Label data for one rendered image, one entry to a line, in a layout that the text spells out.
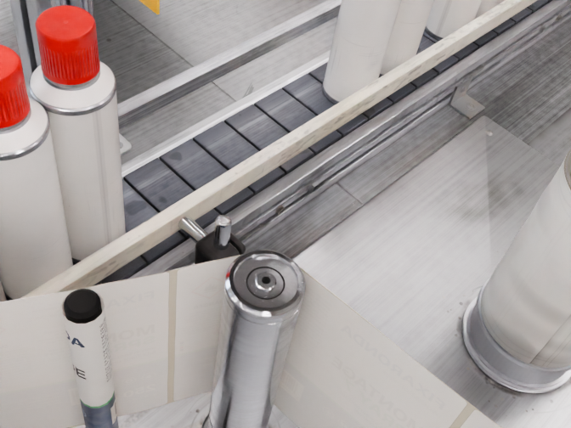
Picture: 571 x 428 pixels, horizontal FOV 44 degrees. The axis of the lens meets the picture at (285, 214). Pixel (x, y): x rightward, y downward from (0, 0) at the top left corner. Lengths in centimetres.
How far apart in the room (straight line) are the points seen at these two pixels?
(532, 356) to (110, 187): 31
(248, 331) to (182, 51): 53
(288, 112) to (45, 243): 29
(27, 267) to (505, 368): 34
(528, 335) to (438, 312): 9
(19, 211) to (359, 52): 35
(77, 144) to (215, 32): 42
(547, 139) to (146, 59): 45
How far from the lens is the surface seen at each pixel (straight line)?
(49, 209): 47
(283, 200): 64
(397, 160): 75
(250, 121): 68
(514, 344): 53
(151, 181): 62
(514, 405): 56
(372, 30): 65
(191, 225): 55
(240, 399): 40
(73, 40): 43
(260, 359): 36
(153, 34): 85
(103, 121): 46
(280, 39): 65
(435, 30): 83
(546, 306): 49
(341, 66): 68
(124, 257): 54
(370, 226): 61
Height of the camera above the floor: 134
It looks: 50 degrees down
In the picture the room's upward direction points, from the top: 12 degrees clockwise
